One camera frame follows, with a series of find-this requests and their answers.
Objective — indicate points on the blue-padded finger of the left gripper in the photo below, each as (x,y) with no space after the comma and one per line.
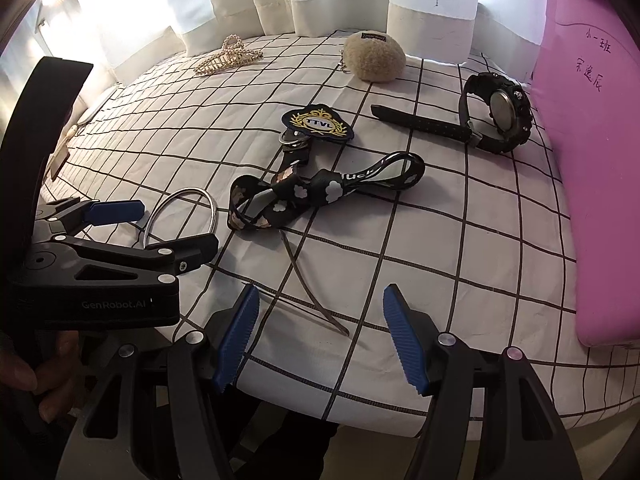
(72,215)

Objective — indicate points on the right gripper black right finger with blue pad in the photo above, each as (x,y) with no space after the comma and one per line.
(522,434)

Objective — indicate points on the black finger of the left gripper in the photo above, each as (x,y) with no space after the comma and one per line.
(67,260)

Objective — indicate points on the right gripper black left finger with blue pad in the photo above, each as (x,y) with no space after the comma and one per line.
(160,414)

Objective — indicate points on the large silver bangle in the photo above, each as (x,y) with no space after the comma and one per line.
(190,190)

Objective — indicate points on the pearl hair claw clip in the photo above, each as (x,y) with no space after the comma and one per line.
(232,54)

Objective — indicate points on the person's left hand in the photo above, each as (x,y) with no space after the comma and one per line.
(45,376)

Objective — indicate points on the white sheer curtain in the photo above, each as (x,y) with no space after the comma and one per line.
(122,38)

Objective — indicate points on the white grid-pattern bedsheet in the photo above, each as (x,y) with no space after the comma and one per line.
(482,243)

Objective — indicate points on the beige fuzzy pouch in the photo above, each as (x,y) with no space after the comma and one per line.
(373,56)

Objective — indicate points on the black wristwatch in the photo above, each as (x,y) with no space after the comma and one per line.
(494,112)

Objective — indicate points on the pink plastic basin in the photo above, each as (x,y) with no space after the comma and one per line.
(586,90)

